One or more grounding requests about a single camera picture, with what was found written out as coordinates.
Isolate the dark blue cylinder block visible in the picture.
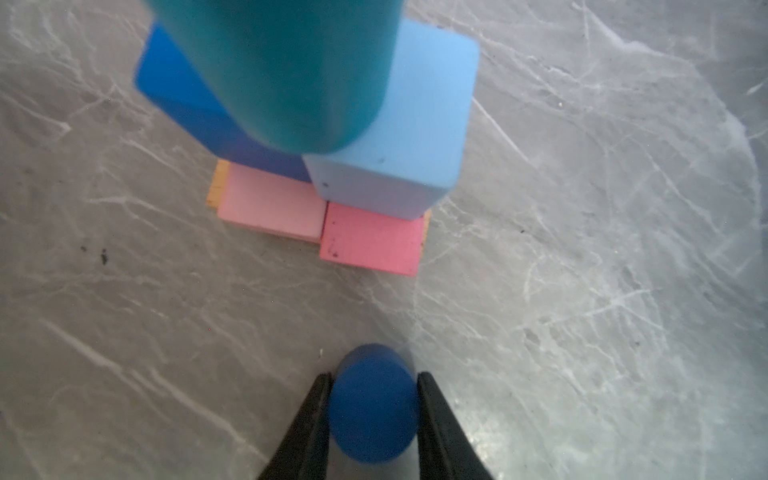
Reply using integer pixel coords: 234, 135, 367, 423
328, 343, 420, 464

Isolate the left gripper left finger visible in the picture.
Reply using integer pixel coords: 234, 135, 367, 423
257, 372, 333, 480

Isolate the dark pink rectangular block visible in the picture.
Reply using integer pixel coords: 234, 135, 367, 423
320, 202, 430, 277

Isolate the teal cylinder block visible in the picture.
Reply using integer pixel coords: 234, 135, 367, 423
147, 1, 404, 154

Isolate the light blue cube block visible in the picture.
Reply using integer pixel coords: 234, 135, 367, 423
303, 19, 480, 220

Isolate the light pink rectangular block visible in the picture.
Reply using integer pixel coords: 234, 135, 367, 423
217, 163, 327, 243

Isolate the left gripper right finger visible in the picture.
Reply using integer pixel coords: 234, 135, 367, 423
417, 372, 493, 480

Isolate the dark blue cube block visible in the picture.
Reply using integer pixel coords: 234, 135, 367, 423
134, 22, 311, 183

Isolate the engraved wood plank block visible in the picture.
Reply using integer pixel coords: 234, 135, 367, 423
206, 159, 231, 210

